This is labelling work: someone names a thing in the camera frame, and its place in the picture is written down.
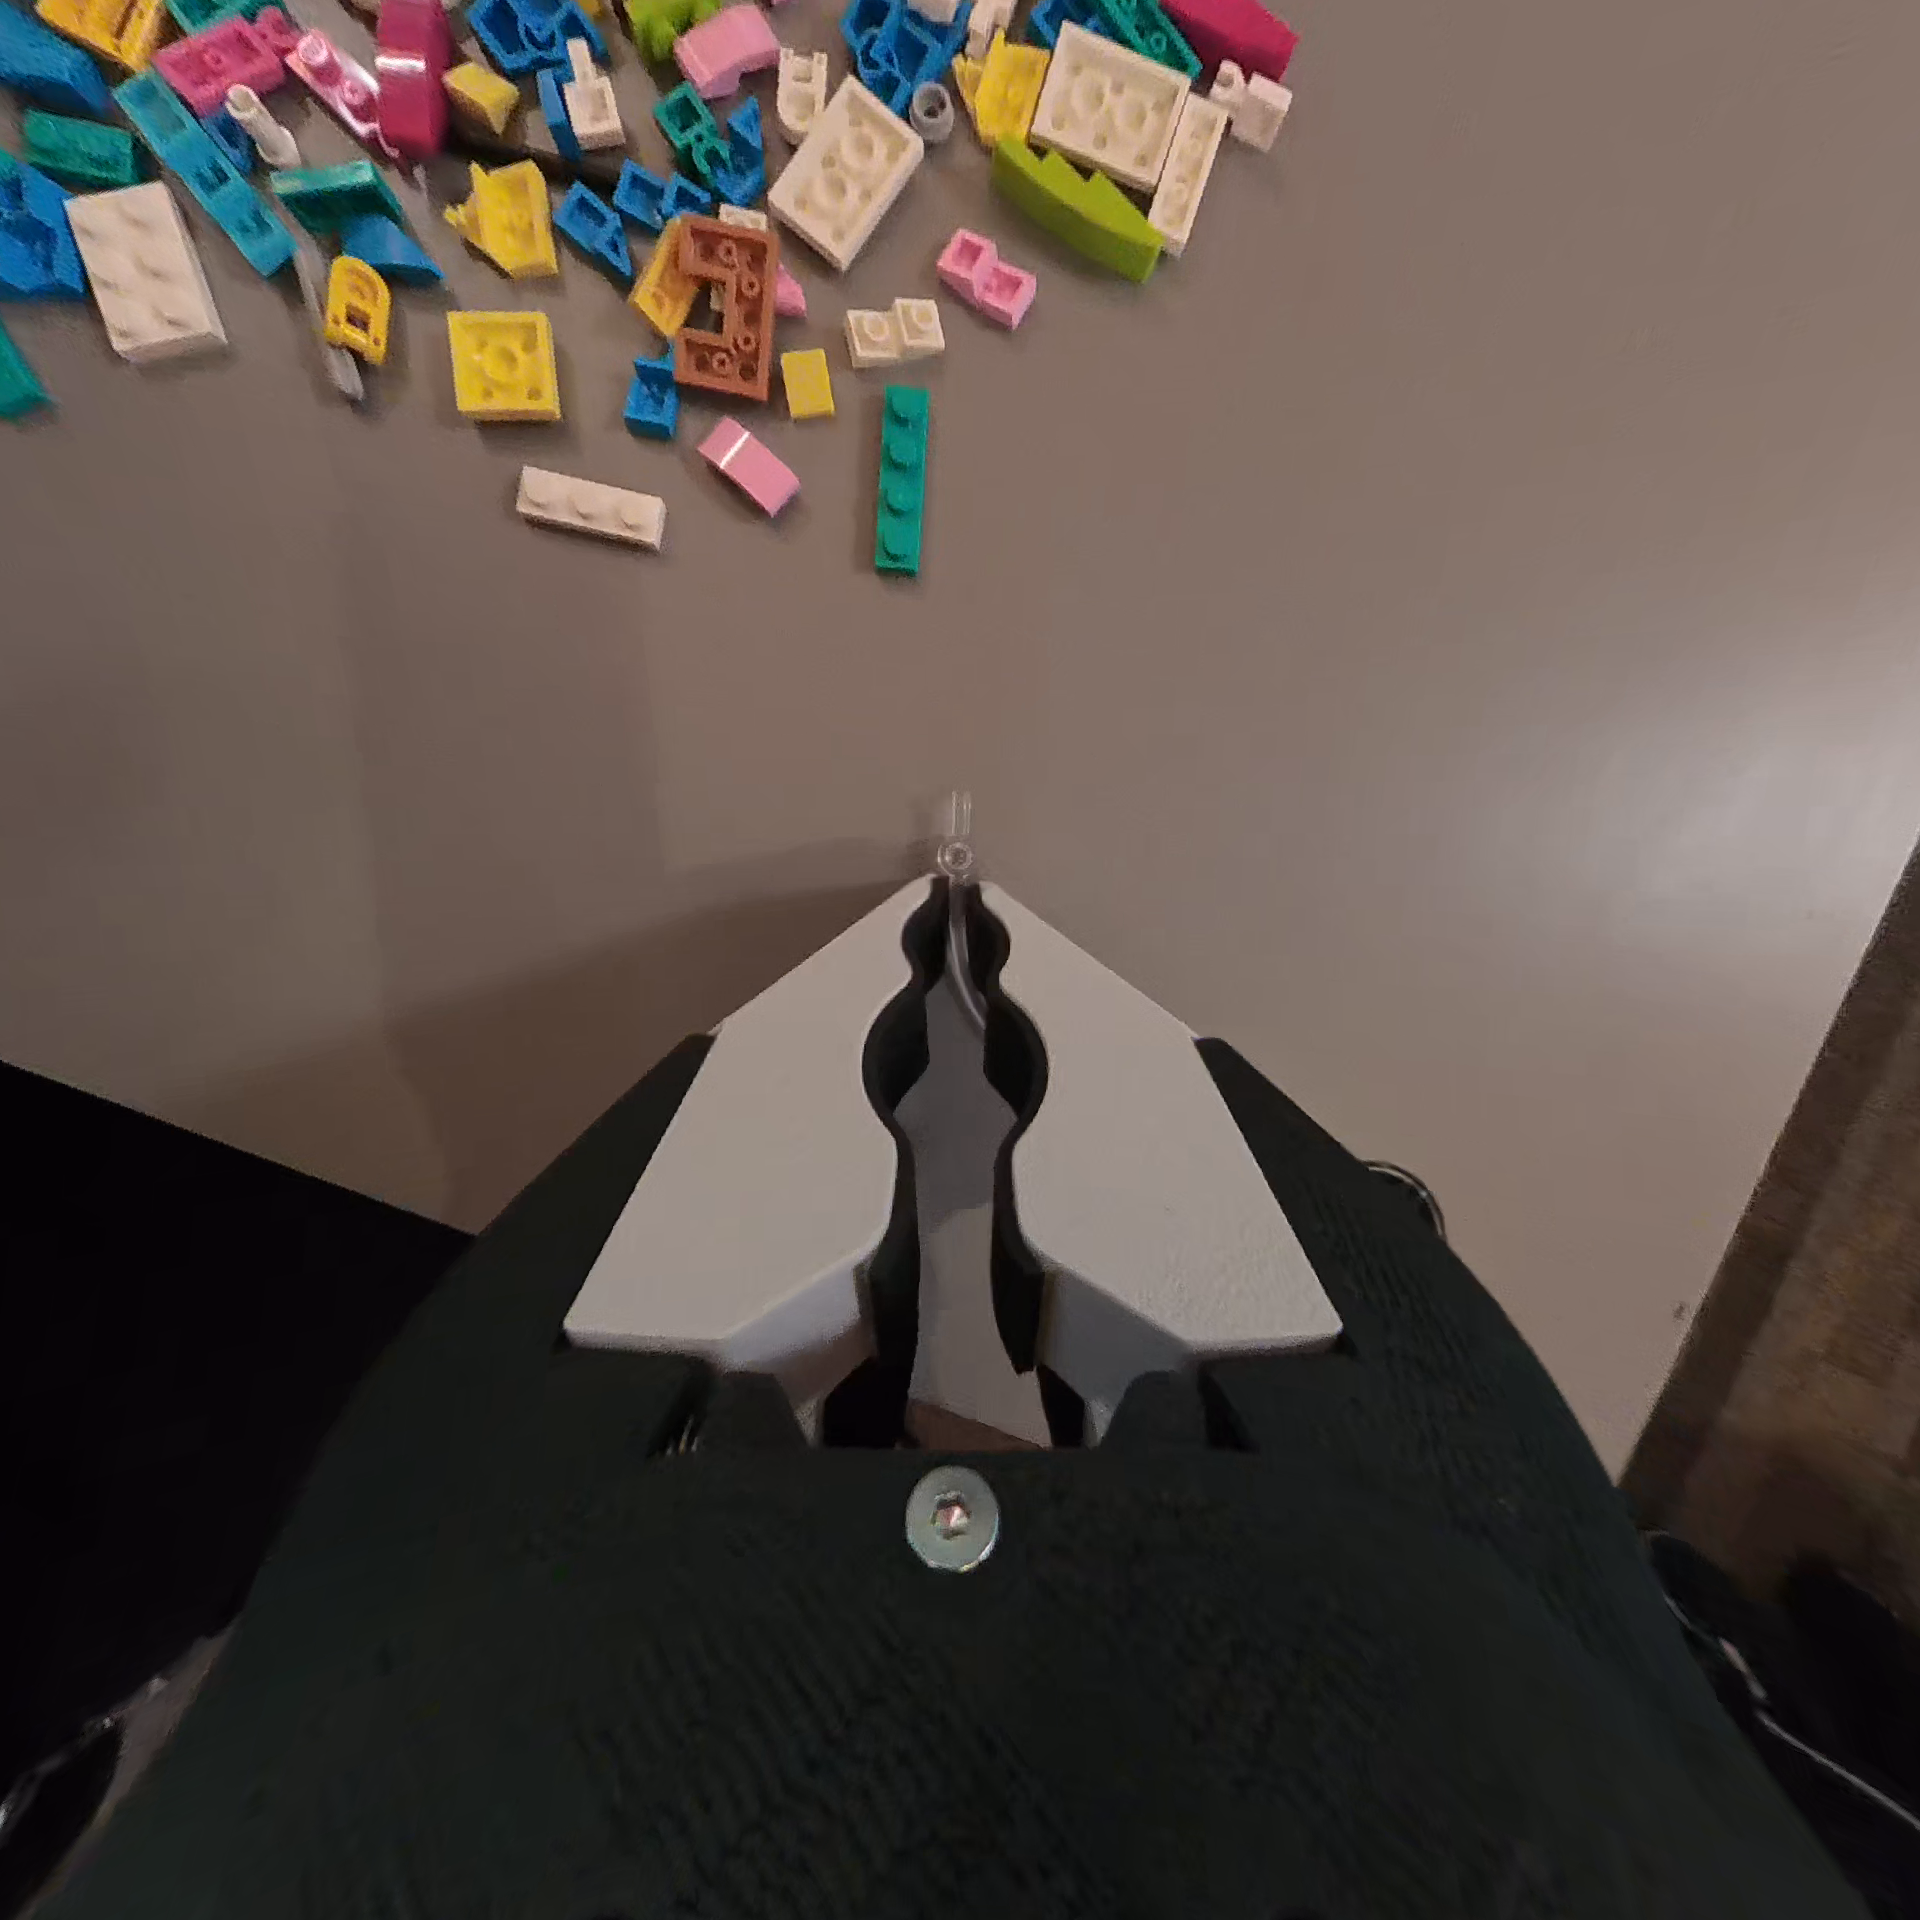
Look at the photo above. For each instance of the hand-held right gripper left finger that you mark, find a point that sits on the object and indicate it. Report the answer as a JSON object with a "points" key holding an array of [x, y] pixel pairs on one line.
{"points": [[721, 1201]]}

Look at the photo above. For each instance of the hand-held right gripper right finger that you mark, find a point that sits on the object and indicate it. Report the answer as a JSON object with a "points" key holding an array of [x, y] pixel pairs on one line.
{"points": [[1171, 1201]]}

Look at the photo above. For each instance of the clear plastic toy tube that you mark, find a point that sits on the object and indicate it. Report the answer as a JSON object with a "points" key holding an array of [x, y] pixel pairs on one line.
{"points": [[955, 855]]}

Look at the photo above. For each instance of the pile of colourful toy bricks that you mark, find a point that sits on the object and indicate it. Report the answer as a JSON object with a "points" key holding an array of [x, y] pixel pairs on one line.
{"points": [[854, 172]]}

